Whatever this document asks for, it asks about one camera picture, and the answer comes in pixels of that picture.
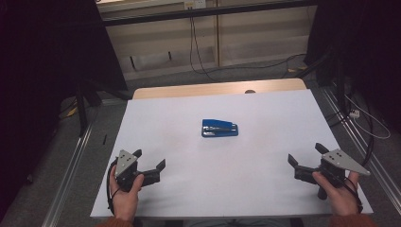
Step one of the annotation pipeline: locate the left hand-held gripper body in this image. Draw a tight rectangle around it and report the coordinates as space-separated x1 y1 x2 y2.
113 148 160 193

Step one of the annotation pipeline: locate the black wall cable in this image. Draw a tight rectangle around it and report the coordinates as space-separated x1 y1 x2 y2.
190 15 222 83
188 15 307 78

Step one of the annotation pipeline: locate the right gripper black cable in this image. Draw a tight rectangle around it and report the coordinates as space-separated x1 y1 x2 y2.
342 177 364 215

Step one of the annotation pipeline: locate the person's right hand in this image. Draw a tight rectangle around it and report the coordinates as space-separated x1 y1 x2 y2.
311 170 360 218

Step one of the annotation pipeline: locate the dark wall rail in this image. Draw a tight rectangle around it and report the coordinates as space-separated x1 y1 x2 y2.
101 0 318 27

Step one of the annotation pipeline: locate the blue stapler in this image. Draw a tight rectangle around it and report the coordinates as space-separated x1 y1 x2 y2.
201 118 239 138

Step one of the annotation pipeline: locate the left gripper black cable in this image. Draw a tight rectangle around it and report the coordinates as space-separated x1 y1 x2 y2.
106 158 120 216

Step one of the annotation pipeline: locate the aluminium floor rail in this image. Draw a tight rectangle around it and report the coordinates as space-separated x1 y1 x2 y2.
321 87 401 207
41 121 96 227

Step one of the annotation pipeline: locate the black curtain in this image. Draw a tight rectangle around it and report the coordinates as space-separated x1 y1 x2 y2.
0 0 129 219
304 0 401 134

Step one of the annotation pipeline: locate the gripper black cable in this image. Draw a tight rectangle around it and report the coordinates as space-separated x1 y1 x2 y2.
106 158 120 216
342 177 364 215

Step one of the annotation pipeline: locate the white floor cable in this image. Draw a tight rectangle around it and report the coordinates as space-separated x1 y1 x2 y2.
344 94 392 141

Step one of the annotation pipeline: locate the black floor cable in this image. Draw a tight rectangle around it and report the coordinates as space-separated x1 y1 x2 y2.
326 94 376 168

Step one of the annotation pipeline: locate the black metal stand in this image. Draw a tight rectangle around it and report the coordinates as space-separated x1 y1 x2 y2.
75 79 131 138
295 49 349 128

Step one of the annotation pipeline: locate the wooden table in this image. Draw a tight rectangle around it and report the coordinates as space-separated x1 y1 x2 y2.
131 78 307 101

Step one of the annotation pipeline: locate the person's left hand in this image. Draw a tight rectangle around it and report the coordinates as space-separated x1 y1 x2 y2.
109 165 146 222

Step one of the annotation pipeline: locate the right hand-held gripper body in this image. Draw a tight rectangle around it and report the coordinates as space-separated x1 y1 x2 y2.
294 148 373 201

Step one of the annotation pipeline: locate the white wall socket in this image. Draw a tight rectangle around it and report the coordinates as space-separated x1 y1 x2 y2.
183 0 207 9

